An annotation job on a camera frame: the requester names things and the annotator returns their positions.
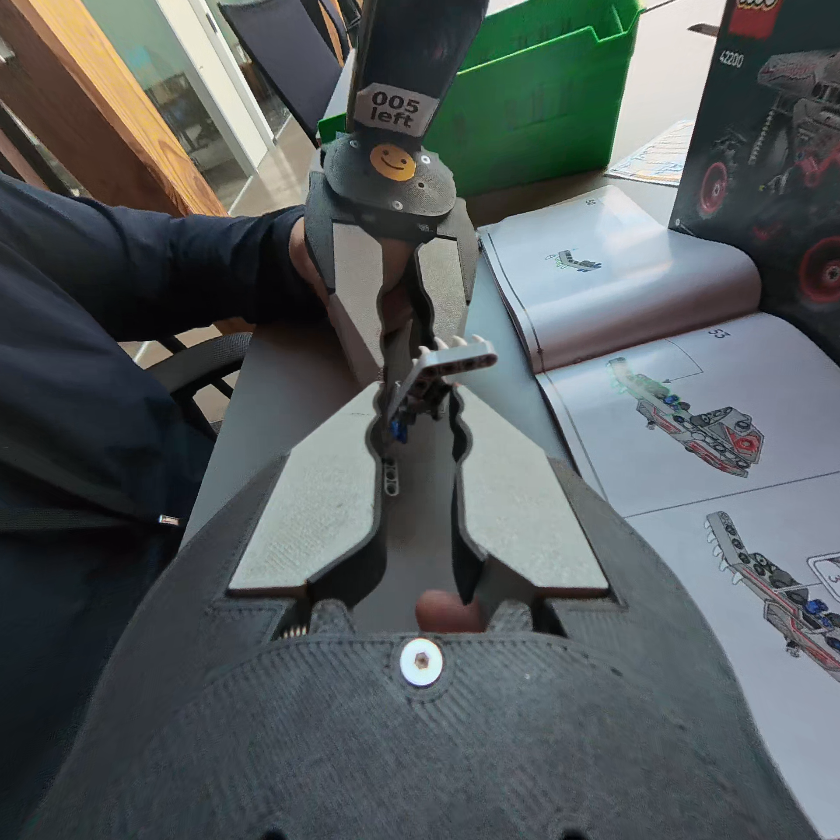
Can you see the person's left hand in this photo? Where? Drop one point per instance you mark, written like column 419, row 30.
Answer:
column 305, row 262

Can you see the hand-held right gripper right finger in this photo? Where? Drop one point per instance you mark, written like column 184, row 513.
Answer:
column 518, row 512

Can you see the wooden panel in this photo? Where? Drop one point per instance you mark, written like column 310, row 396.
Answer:
column 85, row 98

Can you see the colourful printed leaflet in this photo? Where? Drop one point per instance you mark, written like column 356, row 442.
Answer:
column 656, row 157

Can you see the black office chair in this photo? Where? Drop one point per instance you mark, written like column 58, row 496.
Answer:
column 203, row 374

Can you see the person's left forearm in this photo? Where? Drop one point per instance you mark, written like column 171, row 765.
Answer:
column 197, row 269

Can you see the person's dark clothed body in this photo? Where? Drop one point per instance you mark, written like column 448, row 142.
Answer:
column 65, row 426

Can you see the dark mesh chair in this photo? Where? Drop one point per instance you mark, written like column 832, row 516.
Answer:
column 289, row 59

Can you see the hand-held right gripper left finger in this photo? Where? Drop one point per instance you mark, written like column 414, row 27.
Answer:
column 308, row 512

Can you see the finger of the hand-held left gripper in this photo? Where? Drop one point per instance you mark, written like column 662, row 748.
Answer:
column 443, row 289
column 354, row 282

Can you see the lego instruction booklet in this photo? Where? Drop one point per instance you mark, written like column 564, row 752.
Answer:
column 656, row 275

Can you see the person's right hand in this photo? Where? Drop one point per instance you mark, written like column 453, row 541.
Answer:
column 449, row 611

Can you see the green plastic bin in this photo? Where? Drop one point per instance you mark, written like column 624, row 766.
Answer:
column 525, row 98

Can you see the grey lego shark assembly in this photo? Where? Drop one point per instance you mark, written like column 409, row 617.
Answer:
column 446, row 364

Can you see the dark lego set box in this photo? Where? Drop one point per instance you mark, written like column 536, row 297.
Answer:
column 754, row 164

